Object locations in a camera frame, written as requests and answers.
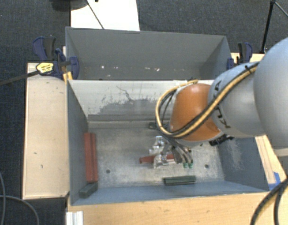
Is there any red-brown block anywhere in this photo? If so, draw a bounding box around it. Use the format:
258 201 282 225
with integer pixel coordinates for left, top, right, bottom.
83 132 99 183
139 155 175 164

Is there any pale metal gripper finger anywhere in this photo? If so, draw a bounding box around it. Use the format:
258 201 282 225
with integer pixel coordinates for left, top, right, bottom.
152 154 175 169
148 135 167 155

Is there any pale wood board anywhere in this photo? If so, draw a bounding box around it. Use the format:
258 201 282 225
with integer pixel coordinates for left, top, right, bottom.
22 62 70 200

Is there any black cylinder on white bracket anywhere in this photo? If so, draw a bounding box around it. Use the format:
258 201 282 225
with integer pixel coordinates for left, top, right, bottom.
208 135 235 147

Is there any dark green flat block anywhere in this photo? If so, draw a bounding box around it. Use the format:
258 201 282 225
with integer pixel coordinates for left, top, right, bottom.
162 175 197 187
78 182 99 199

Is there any grey metal bin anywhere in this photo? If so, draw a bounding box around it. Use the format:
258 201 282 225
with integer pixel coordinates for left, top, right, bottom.
65 26 270 206

